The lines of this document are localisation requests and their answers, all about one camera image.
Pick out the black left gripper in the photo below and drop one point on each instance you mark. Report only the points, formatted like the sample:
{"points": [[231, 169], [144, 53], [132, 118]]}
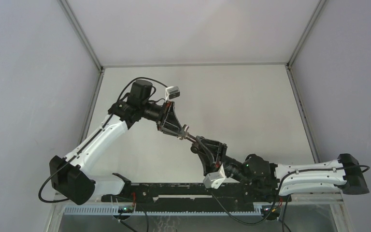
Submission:
{"points": [[167, 121]]}

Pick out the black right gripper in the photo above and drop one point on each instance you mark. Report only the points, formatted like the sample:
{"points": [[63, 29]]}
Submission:
{"points": [[207, 146]]}

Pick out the silver tee pipe fitting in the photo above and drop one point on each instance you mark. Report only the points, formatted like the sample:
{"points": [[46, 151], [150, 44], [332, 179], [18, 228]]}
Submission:
{"points": [[183, 134]]}

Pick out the dark metal faucet handle valve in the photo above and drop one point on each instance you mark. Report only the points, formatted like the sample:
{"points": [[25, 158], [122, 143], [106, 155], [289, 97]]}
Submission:
{"points": [[197, 146]]}

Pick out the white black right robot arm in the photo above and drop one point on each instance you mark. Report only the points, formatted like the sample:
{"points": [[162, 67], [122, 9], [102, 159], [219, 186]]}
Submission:
{"points": [[344, 173]]}

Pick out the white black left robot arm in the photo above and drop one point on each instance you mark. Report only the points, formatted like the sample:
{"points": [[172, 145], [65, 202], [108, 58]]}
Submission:
{"points": [[69, 175]]}

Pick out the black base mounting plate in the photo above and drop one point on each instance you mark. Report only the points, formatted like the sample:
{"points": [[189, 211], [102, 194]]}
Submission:
{"points": [[231, 197]]}

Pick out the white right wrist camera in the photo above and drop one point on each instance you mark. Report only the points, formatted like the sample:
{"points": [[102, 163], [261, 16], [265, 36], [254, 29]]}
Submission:
{"points": [[214, 180]]}

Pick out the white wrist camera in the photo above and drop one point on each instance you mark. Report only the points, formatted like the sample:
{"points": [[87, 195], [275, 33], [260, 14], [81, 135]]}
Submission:
{"points": [[171, 92], [214, 180]]}

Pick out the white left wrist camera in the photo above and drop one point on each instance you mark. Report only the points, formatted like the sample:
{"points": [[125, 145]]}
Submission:
{"points": [[171, 92]]}

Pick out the white slotted cable duct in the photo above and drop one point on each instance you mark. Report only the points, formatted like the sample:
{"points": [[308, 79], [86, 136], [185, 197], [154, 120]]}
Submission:
{"points": [[108, 210]]}

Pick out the aluminium frame rail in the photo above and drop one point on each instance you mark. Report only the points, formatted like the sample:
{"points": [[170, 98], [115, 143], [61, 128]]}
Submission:
{"points": [[86, 93]]}

